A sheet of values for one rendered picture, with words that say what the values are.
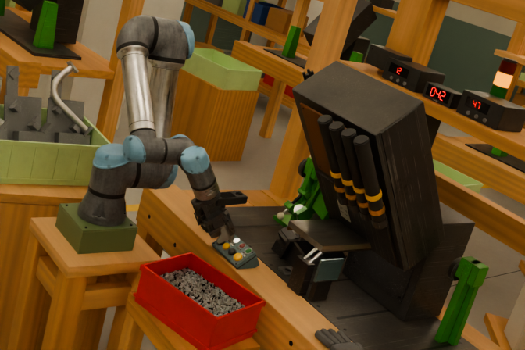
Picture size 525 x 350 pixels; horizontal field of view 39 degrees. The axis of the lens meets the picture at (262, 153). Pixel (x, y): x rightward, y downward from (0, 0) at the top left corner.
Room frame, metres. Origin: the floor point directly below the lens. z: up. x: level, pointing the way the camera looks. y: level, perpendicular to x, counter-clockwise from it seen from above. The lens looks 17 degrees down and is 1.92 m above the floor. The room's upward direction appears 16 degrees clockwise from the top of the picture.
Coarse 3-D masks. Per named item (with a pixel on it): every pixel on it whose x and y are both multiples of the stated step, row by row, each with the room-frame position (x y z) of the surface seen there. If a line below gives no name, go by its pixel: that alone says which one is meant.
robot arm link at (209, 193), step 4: (216, 184) 1.99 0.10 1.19; (208, 188) 2.02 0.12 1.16; (212, 188) 1.97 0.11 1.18; (216, 188) 1.98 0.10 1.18; (196, 192) 1.96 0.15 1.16; (200, 192) 1.96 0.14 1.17; (204, 192) 1.96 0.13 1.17; (208, 192) 1.96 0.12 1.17; (212, 192) 1.96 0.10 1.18; (216, 192) 1.98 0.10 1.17; (196, 196) 1.97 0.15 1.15; (200, 196) 1.96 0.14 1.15; (204, 196) 1.96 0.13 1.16; (208, 196) 1.96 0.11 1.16; (212, 196) 1.97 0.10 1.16; (200, 200) 1.98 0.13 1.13; (204, 200) 1.97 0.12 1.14; (208, 200) 1.98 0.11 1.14
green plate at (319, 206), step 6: (318, 186) 2.23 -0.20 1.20; (318, 192) 2.23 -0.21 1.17; (312, 198) 2.23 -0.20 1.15; (318, 198) 2.23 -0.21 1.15; (312, 204) 2.25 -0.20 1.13; (318, 204) 2.23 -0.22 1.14; (324, 204) 2.21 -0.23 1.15; (312, 210) 2.26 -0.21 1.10; (318, 210) 2.22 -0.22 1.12; (324, 210) 2.20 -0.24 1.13; (324, 216) 2.19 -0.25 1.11
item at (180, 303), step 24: (144, 264) 1.92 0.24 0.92; (168, 264) 2.00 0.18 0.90; (192, 264) 2.07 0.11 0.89; (144, 288) 1.90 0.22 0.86; (168, 288) 1.85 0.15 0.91; (192, 288) 1.95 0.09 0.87; (216, 288) 1.97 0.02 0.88; (240, 288) 1.96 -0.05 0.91; (168, 312) 1.84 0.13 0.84; (192, 312) 1.79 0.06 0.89; (216, 312) 1.84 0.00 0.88; (240, 312) 1.82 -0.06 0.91; (192, 336) 1.78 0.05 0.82; (216, 336) 1.76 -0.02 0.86; (240, 336) 1.85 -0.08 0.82
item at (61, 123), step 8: (56, 72) 2.90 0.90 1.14; (48, 104) 2.84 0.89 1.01; (72, 104) 2.90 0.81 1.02; (80, 104) 2.92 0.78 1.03; (48, 112) 2.83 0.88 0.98; (80, 112) 2.91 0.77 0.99; (48, 120) 2.82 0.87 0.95; (56, 120) 2.84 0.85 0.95; (64, 120) 2.86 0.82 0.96; (56, 128) 2.83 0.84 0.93; (64, 128) 2.85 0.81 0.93; (56, 136) 2.80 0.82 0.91; (64, 136) 2.79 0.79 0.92; (72, 136) 2.81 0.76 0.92; (80, 136) 2.83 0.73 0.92; (88, 136) 2.85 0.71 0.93; (80, 144) 2.82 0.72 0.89; (88, 144) 2.84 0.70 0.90
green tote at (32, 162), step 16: (0, 112) 2.83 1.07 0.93; (96, 128) 2.87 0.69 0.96; (0, 144) 2.44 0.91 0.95; (16, 144) 2.48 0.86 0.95; (32, 144) 2.51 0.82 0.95; (48, 144) 2.55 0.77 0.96; (64, 144) 2.59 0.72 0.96; (96, 144) 2.82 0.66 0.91; (0, 160) 2.45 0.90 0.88; (16, 160) 2.49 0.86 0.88; (32, 160) 2.52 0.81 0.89; (48, 160) 2.56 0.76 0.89; (64, 160) 2.60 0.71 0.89; (80, 160) 2.64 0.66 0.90; (0, 176) 2.46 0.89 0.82; (16, 176) 2.50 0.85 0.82; (32, 176) 2.53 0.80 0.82; (48, 176) 2.57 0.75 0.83; (64, 176) 2.61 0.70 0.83; (80, 176) 2.65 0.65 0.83
